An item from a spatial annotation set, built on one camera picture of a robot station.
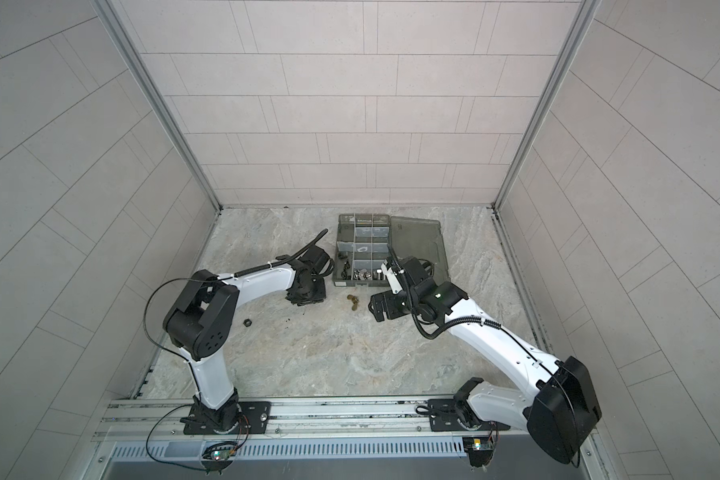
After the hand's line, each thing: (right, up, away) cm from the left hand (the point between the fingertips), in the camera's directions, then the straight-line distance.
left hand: (327, 294), depth 94 cm
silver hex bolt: (+16, +7, 0) cm, 18 cm away
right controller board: (+39, -30, -26) cm, 56 cm away
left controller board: (-19, -29, -30) cm, 46 cm away
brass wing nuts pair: (+9, -1, -3) cm, 10 cm away
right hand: (+17, +1, -16) cm, 23 cm away
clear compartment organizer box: (+11, +16, +11) cm, 23 cm away
